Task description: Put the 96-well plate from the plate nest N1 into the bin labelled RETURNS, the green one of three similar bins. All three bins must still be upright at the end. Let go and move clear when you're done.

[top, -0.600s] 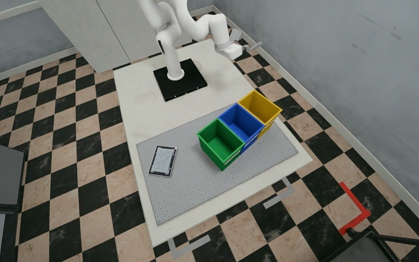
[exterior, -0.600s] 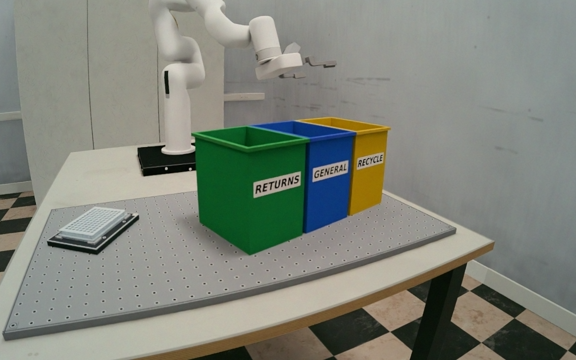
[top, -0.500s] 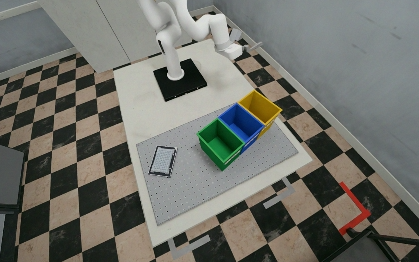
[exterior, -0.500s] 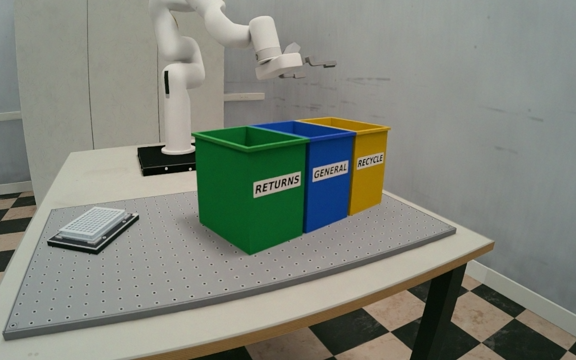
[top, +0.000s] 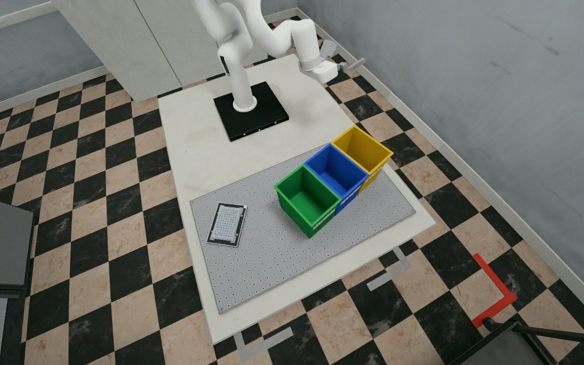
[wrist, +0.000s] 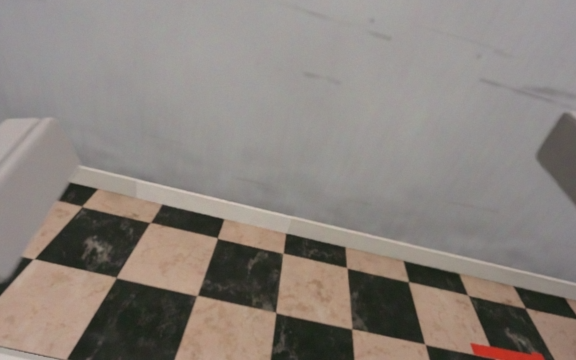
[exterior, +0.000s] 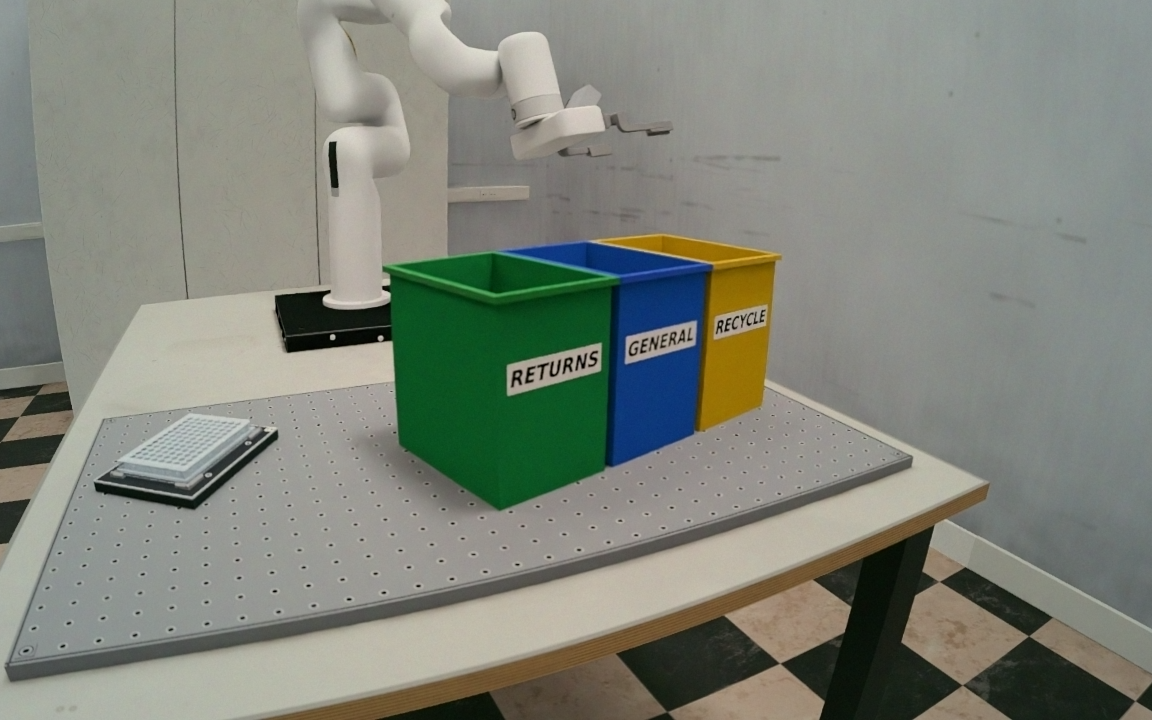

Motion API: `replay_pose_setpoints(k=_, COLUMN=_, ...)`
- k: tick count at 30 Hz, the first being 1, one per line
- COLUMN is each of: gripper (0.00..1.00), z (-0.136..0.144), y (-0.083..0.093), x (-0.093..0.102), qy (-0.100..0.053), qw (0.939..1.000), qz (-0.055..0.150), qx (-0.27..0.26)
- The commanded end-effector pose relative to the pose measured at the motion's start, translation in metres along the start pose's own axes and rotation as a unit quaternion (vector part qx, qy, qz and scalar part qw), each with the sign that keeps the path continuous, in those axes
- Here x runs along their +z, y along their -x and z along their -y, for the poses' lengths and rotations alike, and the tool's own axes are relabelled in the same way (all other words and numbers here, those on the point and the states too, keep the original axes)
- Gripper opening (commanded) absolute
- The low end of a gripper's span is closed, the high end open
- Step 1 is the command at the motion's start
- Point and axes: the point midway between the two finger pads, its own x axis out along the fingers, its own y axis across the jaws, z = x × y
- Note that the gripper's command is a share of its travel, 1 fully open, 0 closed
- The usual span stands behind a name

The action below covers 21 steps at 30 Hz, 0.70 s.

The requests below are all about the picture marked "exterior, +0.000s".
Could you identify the yellow recycle bin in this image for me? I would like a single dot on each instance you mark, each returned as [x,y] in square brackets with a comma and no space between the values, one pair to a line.
[736,322]

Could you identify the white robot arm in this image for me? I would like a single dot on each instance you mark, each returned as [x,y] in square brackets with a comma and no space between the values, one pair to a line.
[353,156]

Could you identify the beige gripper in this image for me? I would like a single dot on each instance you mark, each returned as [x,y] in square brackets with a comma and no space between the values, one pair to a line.
[559,130]

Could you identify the green bin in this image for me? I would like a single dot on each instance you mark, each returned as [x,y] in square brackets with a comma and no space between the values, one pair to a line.
[503,391]

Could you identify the blue bin labelled general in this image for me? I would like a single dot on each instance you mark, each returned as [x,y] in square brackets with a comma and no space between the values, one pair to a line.
[655,342]

